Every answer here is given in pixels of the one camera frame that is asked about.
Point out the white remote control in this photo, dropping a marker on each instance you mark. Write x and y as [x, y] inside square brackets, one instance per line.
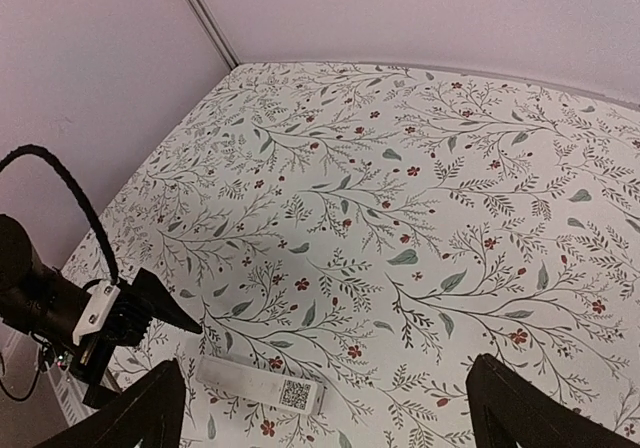
[283, 392]

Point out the left aluminium frame post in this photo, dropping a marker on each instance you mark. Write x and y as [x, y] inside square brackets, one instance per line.
[214, 33]

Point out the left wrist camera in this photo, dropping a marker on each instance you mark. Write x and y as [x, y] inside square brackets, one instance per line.
[107, 313]

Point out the floral patterned table mat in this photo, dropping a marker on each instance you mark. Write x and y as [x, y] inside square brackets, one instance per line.
[374, 229]

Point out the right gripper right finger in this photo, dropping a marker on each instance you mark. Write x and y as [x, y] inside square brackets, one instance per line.
[508, 411]

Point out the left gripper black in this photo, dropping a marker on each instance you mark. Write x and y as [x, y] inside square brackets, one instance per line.
[38, 301]

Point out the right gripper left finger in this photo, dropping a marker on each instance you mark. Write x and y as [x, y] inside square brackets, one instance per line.
[149, 413]

